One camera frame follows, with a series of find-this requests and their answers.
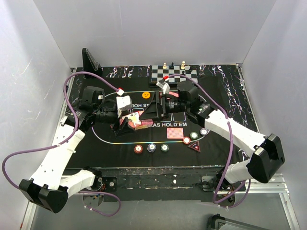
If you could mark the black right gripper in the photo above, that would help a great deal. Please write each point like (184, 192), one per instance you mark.
(153, 110)

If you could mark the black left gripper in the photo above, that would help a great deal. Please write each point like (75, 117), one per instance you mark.
(123, 129)

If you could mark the red-backed playing card deck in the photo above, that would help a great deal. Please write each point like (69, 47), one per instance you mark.
(145, 123)

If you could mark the red playing card box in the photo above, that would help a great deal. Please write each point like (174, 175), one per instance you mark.
(133, 119)

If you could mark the yellow big blind button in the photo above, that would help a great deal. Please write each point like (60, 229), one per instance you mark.
(146, 95)

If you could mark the red poker chip stack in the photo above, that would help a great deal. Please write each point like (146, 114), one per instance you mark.
(138, 149)

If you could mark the dealt red-backed playing card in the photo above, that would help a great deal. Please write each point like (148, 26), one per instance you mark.
(174, 133)

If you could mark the blue poker chip stack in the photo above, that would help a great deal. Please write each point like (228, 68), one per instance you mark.
(151, 148)

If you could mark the green poker chip stack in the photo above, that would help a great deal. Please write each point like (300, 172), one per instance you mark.
(164, 148)

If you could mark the red chips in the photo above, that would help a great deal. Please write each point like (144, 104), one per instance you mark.
(186, 140)

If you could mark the green chips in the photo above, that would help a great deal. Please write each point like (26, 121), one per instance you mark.
(193, 135)

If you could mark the black triangular all-in marker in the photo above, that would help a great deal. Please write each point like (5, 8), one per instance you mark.
(195, 146)

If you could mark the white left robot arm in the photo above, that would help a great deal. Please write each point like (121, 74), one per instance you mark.
(46, 187)

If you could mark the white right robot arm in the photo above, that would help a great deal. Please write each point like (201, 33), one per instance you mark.
(265, 153)

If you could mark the black poker table mat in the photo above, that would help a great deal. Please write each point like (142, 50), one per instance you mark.
(101, 148)

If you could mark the black white chessboard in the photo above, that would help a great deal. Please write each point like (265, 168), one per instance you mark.
(158, 73)

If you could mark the white chess piece right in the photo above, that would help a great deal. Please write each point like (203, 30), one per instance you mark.
(183, 65)

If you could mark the black card dealer shoe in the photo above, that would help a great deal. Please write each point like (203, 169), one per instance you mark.
(90, 64)

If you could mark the black case corner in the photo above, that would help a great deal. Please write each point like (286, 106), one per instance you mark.
(218, 222)

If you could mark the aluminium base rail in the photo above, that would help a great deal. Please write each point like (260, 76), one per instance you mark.
(167, 180)

